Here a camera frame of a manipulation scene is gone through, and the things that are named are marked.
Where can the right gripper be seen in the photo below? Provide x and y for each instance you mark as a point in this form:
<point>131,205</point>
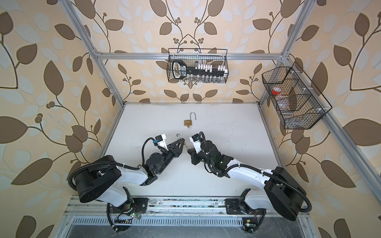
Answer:
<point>194,154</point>

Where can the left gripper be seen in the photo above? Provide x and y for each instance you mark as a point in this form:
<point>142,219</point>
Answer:
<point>173,150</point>

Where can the large brass padlock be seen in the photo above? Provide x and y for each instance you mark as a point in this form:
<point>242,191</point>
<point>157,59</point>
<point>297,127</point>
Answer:
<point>188,122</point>

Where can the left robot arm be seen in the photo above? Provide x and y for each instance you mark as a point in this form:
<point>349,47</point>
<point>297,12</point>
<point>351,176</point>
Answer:
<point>96,181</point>

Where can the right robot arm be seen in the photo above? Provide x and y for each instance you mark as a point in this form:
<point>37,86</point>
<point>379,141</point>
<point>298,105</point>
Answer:
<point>279,191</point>

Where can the black socket set holder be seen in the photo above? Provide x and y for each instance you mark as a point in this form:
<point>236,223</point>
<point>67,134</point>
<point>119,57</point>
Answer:
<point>181,70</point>

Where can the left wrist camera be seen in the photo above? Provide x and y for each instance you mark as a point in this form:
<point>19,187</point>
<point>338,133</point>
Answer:
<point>159,141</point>

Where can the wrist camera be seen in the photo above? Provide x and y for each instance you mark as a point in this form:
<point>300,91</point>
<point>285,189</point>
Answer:
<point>198,142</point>
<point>159,141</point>

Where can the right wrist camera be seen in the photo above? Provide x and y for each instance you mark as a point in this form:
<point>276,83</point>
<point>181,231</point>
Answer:
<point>198,142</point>

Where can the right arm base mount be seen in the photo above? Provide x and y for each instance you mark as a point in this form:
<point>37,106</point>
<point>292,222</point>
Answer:
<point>236,206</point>

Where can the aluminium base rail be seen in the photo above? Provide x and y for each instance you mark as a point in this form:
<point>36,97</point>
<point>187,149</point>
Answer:
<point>158,205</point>

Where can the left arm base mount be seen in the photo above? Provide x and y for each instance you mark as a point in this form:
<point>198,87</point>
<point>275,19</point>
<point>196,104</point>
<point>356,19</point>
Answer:
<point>139,205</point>

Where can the back wire basket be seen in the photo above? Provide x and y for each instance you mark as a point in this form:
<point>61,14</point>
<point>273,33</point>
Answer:
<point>212,56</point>

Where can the wire basket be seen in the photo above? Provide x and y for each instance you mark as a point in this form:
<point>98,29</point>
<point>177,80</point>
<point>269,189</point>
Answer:
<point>301,104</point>
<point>212,56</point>

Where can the right wire basket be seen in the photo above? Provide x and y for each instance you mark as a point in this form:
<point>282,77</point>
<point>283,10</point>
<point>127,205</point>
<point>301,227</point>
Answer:
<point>301,104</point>

